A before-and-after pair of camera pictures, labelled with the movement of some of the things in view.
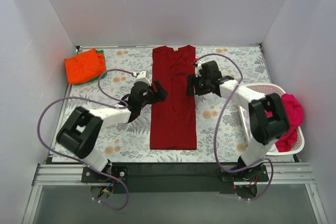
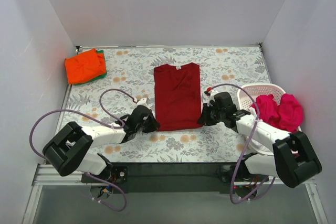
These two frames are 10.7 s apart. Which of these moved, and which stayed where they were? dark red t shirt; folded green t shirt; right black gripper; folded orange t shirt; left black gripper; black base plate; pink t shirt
Moved: dark red t shirt; right black gripper; left black gripper
Stayed: pink t shirt; black base plate; folded orange t shirt; folded green t shirt
